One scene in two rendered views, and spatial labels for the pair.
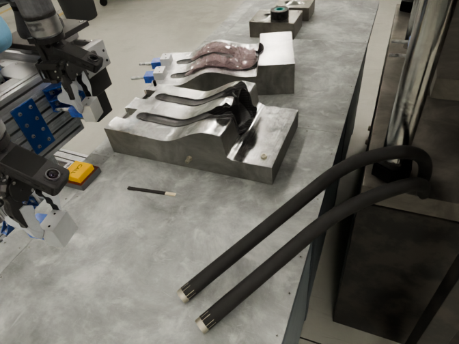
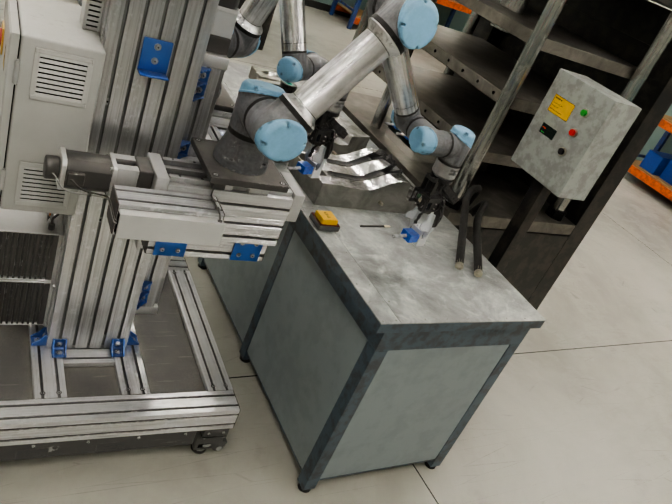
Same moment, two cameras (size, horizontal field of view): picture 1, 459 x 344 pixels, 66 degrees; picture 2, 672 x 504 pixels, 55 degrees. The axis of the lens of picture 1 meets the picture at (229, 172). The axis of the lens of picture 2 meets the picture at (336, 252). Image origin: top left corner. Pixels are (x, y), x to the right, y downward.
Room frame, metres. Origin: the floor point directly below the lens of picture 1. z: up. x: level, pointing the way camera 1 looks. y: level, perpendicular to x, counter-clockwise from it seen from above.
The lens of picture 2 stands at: (-0.10, 2.17, 1.77)
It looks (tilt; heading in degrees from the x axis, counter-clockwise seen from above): 28 degrees down; 294
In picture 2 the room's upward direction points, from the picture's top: 24 degrees clockwise
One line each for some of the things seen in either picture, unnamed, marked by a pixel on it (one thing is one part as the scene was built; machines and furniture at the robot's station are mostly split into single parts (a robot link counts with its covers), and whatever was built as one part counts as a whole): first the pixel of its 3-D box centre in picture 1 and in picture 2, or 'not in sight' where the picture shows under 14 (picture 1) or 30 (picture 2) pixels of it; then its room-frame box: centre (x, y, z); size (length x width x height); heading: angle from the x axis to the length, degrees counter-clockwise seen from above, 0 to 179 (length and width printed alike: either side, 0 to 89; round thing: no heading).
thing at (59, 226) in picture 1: (37, 225); (407, 235); (0.48, 0.39, 0.93); 0.13 x 0.05 x 0.05; 71
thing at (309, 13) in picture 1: (294, 9); (269, 79); (1.74, -0.42, 0.83); 0.17 x 0.13 x 0.06; 62
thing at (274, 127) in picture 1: (202, 121); (362, 177); (0.86, 0.06, 0.87); 0.50 x 0.26 x 0.14; 62
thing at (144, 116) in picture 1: (196, 104); (362, 164); (0.87, 0.07, 0.92); 0.35 x 0.16 x 0.09; 62
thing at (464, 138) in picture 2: not in sight; (456, 146); (0.47, 0.38, 1.25); 0.09 x 0.08 x 0.11; 62
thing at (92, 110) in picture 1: (76, 109); (302, 167); (0.91, 0.41, 0.93); 0.13 x 0.05 x 0.05; 76
